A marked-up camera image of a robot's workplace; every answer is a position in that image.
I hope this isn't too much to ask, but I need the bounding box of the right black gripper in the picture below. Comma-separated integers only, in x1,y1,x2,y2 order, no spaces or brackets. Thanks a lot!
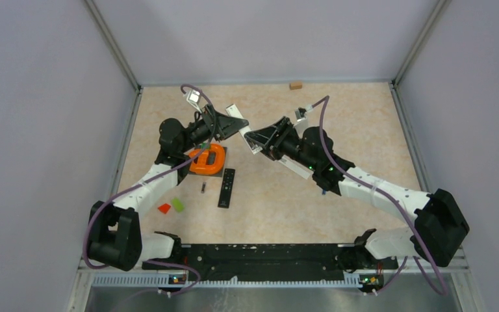
246,116,318,172

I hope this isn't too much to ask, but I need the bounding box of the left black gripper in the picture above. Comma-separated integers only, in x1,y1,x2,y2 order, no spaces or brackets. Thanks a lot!
180,103,249,153

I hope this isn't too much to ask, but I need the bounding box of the white remote battery cover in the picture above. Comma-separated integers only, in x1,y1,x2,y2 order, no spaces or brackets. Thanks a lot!
278,157,313,179

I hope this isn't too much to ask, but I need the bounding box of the black remote control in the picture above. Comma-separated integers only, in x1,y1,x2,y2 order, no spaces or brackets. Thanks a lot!
218,168,236,209

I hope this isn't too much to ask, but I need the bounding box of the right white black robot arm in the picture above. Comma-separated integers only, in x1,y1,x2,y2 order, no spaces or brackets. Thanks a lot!
244,117,470,268

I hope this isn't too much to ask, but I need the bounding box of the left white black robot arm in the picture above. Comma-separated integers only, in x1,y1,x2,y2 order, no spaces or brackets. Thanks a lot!
83,104,250,271

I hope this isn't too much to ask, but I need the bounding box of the orange tape dispenser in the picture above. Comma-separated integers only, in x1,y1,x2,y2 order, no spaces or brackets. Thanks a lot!
188,143,227,177

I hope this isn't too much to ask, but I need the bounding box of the small wooden block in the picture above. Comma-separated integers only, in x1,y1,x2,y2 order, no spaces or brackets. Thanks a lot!
289,81,303,90

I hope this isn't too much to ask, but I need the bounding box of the green toy block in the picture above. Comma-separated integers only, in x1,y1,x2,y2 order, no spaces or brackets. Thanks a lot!
171,198,185,213

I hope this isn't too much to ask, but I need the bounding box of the red toy block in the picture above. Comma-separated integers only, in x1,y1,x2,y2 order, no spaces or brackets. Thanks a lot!
157,203,172,215

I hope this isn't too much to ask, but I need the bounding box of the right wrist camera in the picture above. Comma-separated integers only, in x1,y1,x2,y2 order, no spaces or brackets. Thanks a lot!
294,106,313,131

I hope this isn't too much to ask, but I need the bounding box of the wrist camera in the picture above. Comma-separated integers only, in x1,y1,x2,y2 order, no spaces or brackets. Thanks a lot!
294,106,313,131
185,89,203,113

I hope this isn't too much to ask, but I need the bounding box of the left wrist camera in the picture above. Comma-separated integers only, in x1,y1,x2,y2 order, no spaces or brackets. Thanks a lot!
185,89,203,113

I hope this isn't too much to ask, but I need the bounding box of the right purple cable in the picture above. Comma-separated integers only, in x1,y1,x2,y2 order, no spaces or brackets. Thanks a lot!
311,95,449,297

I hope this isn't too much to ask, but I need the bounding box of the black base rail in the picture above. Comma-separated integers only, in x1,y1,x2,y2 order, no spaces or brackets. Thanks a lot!
142,244,398,281

